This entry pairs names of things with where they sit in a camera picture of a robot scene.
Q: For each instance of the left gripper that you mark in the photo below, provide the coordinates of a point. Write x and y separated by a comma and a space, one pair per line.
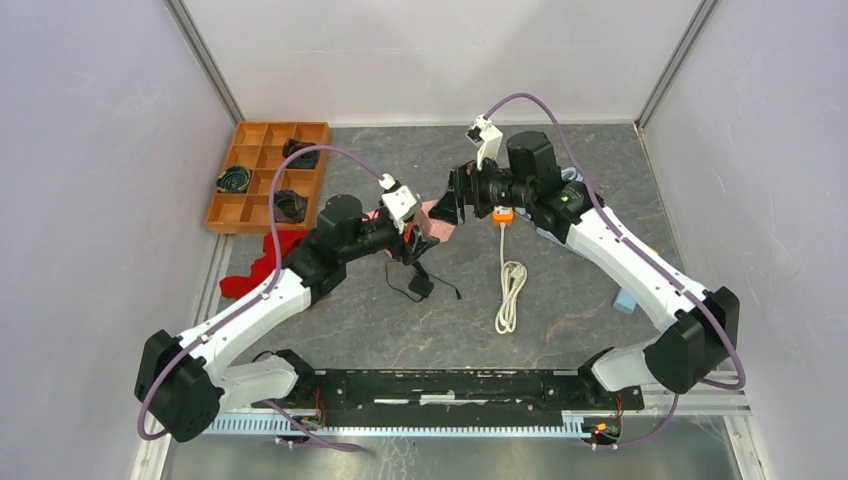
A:
417, 244

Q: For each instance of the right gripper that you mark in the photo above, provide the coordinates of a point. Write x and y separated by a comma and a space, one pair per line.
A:
468, 180

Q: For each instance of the pink triangular power strip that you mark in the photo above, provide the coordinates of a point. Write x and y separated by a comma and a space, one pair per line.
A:
434, 222

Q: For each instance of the black charger with cable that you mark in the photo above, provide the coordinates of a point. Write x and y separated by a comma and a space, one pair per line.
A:
421, 285

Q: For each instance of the small light blue cube socket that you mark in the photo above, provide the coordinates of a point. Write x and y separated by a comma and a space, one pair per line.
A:
624, 302

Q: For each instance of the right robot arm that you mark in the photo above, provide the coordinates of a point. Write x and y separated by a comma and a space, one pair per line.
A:
696, 326

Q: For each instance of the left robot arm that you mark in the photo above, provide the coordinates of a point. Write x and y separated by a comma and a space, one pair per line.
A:
186, 380

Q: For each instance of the orange power strip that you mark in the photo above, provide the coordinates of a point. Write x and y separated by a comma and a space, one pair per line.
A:
502, 216

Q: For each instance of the light blue power strip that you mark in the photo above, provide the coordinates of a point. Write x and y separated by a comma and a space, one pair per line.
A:
521, 212

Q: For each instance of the black coiled item bottom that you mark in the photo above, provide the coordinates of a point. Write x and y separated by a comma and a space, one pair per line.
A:
288, 207

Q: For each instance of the black coiled item top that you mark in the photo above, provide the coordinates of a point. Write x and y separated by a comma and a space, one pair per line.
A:
305, 157

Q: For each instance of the red cloth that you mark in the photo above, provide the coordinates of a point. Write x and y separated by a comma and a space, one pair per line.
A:
237, 286

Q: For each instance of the wooden compartment tray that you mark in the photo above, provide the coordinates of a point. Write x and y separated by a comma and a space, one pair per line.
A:
258, 146

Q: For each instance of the black green coiled item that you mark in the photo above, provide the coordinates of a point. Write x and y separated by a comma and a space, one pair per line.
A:
234, 180

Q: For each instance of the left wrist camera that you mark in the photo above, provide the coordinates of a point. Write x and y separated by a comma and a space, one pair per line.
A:
401, 202

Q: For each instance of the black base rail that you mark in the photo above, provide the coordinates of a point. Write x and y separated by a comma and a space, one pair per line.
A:
453, 398

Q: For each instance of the white cable duct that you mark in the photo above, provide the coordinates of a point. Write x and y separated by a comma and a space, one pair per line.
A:
273, 424

